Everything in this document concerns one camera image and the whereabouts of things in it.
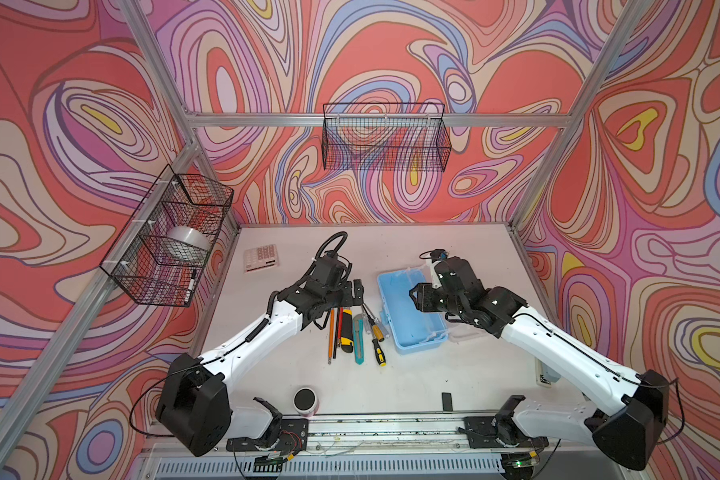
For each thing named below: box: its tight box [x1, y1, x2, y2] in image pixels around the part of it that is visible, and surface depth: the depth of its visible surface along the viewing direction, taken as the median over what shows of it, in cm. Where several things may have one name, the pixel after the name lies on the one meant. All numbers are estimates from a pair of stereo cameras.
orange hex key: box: [328, 307, 335, 364], surface depth 92 cm
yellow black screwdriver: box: [372, 338, 387, 367], surface depth 87 cm
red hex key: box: [337, 306, 344, 340], surface depth 95 cm
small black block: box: [442, 392, 453, 411], surface depth 80 cm
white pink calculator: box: [244, 244, 280, 274], surface depth 110 cm
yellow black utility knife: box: [340, 309, 354, 353], surface depth 92 cm
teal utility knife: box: [352, 314, 365, 365], surface depth 92 cm
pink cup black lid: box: [292, 387, 320, 417], surface depth 75 cm
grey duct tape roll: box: [167, 226, 212, 251], surface depth 75 cm
